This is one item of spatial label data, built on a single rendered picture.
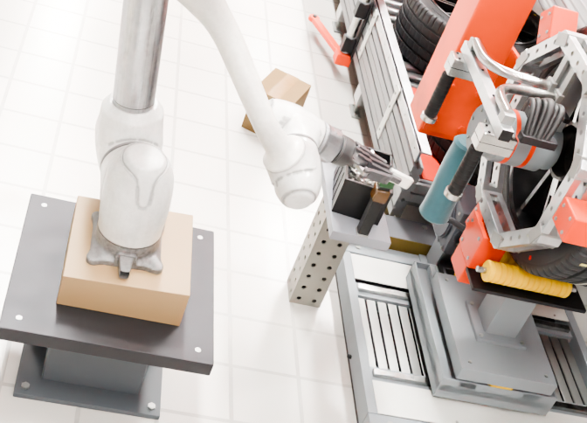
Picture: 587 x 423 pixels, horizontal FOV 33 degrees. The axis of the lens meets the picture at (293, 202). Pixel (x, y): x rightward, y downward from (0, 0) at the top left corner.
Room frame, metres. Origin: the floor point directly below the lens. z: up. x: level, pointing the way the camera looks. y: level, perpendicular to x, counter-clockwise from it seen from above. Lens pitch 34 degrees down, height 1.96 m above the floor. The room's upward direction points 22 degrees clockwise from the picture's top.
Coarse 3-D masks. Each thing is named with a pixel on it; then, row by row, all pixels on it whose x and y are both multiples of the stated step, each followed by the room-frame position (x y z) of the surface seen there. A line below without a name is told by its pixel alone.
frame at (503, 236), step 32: (576, 32) 2.39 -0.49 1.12; (544, 64) 2.48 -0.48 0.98; (576, 64) 2.26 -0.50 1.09; (512, 96) 2.50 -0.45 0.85; (480, 160) 2.45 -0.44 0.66; (576, 160) 2.05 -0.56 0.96; (480, 192) 2.36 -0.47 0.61; (576, 192) 2.06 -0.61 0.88; (512, 224) 2.25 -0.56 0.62; (544, 224) 2.03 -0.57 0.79
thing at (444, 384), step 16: (416, 272) 2.53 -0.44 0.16; (432, 272) 2.55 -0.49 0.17; (448, 272) 2.61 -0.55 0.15; (416, 288) 2.48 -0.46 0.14; (416, 304) 2.43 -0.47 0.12; (432, 304) 2.42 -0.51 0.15; (416, 320) 2.38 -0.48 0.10; (432, 320) 2.35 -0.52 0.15; (432, 336) 2.25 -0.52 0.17; (432, 352) 2.21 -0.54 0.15; (448, 352) 2.24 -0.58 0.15; (432, 368) 2.17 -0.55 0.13; (448, 368) 2.17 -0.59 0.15; (432, 384) 2.13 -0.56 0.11; (448, 384) 2.10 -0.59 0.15; (464, 384) 2.12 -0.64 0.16; (480, 384) 2.13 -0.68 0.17; (464, 400) 2.12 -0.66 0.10; (480, 400) 2.14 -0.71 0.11; (496, 400) 2.15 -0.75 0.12; (512, 400) 2.16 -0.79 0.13; (528, 400) 2.18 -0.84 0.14; (544, 400) 2.19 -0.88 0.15
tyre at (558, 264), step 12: (504, 180) 2.45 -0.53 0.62; (504, 192) 2.42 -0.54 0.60; (516, 228) 2.28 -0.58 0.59; (528, 252) 2.17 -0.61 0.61; (540, 252) 2.13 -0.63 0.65; (552, 252) 2.09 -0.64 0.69; (564, 252) 2.04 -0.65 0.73; (576, 252) 2.01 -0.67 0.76; (528, 264) 2.14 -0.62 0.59; (540, 264) 2.10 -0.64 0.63; (552, 264) 2.06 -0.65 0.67; (564, 264) 2.03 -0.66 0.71; (576, 264) 2.01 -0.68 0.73; (540, 276) 2.10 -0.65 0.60; (552, 276) 2.07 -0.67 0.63; (564, 276) 2.06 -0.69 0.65; (576, 276) 2.05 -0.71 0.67
